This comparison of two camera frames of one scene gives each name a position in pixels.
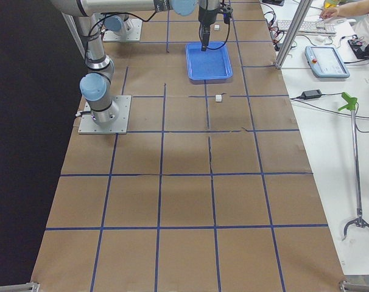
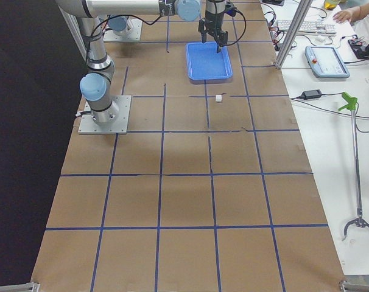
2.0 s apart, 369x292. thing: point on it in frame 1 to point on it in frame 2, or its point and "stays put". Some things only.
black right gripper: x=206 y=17 to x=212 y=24
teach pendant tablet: x=324 y=61 stays put
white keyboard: x=284 y=25 stays put
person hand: x=329 y=12 to x=347 y=15
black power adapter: x=312 y=93 stays put
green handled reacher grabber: x=351 y=103 stays put
